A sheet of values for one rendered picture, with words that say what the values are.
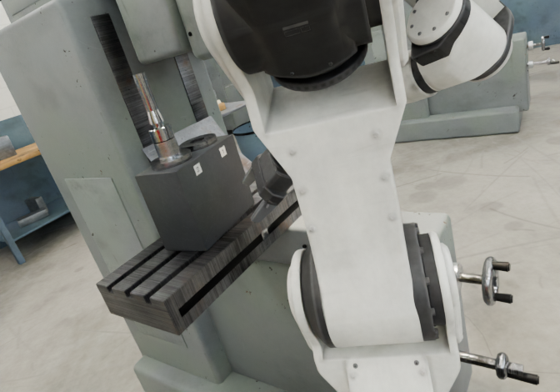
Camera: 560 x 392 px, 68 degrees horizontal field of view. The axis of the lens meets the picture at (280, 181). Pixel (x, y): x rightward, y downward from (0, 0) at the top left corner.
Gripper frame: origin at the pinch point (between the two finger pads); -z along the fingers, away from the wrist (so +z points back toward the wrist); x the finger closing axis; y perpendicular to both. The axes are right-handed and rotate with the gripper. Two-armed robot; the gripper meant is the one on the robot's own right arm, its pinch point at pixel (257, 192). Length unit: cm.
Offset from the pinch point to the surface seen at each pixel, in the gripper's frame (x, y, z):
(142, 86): 17.3, 25.6, 3.1
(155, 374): 10, -28, -117
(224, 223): 1.5, 0.4, -12.8
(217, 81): 467, -173, -217
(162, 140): 11.0, 19.0, -3.4
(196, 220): -2.0, 9.0, -10.4
